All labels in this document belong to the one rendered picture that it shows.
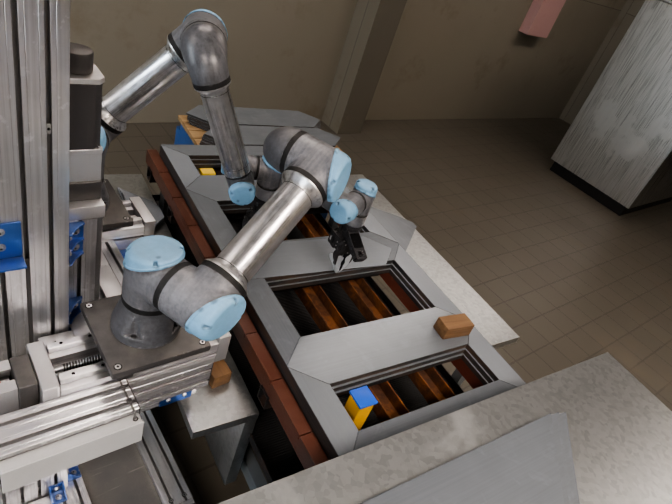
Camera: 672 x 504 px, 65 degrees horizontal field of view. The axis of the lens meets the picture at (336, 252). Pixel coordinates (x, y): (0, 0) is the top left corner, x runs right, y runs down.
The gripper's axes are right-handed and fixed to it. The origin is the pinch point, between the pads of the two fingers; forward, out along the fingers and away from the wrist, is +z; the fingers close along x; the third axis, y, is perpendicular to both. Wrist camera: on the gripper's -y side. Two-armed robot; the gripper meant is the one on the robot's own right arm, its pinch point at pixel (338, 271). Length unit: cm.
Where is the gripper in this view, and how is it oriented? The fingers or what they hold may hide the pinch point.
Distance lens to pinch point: 186.2
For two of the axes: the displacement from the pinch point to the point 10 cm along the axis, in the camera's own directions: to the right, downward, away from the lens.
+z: -2.9, 7.7, 5.6
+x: -8.2, 1.0, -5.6
